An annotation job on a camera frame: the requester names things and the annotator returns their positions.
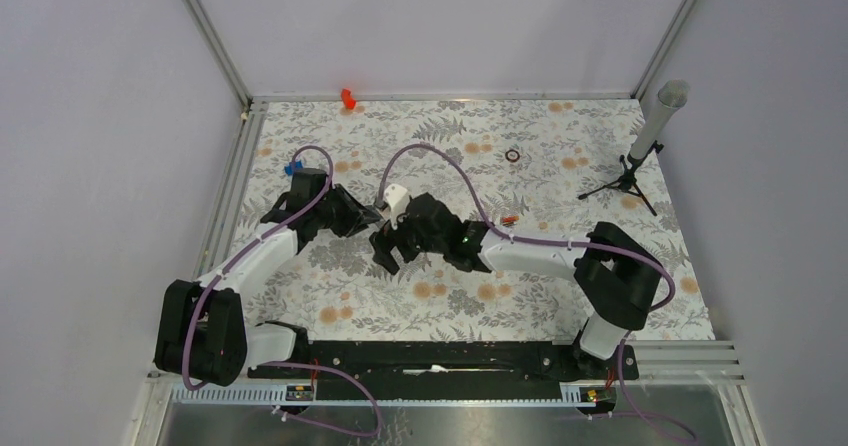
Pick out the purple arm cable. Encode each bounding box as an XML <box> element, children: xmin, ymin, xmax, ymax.
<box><xmin>377</xmin><ymin>142</ymin><xmax>700</xmax><ymax>446</ymax></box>
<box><xmin>180</xmin><ymin>145</ymin><xmax>384</xmax><ymax>439</ymax></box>

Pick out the red plastic bracket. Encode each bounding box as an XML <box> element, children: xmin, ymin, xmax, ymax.
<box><xmin>340</xmin><ymin>88</ymin><xmax>357</xmax><ymax>111</ymax></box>

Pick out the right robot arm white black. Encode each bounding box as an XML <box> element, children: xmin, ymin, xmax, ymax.
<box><xmin>369</xmin><ymin>193</ymin><xmax>662</xmax><ymax>378</ymax></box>

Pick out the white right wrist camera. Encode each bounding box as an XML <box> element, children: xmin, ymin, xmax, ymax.
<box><xmin>382</xmin><ymin>183</ymin><xmax>412</xmax><ymax>229</ymax></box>

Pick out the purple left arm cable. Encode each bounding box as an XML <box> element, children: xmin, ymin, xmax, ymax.
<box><xmin>180</xmin><ymin>145</ymin><xmax>384</xmax><ymax>439</ymax></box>

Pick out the brown ring coaster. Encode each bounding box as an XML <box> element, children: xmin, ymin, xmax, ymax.
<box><xmin>504</xmin><ymin>149</ymin><xmax>520</xmax><ymax>163</ymax></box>

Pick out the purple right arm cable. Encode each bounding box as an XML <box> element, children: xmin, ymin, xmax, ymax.
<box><xmin>377</xmin><ymin>142</ymin><xmax>700</xmax><ymax>446</ymax></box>

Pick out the grey microphone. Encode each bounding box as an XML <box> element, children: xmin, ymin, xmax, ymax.
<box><xmin>626</xmin><ymin>79</ymin><xmax>690</xmax><ymax>168</ymax></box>

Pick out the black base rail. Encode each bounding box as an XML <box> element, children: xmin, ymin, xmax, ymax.
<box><xmin>247</xmin><ymin>341</ymin><xmax>640</xmax><ymax>402</ymax></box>

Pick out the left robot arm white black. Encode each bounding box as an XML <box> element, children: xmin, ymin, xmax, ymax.
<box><xmin>153</xmin><ymin>168</ymin><xmax>382</xmax><ymax>390</ymax></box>

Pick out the blue toy piece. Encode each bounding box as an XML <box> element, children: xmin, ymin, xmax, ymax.
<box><xmin>284</xmin><ymin>160</ymin><xmax>304</xmax><ymax>176</ymax></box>

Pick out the black microphone tripod stand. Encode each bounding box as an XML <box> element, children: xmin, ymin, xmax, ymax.
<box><xmin>577</xmin><ymin>141</ymin><xmax>664</xmax><ymax>217</ymax></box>

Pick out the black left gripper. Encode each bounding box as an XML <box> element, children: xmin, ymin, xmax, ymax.
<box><xmin>313</xmin><ymin>184</ymin><xmax>378</xmax><ymax>238</ymax></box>

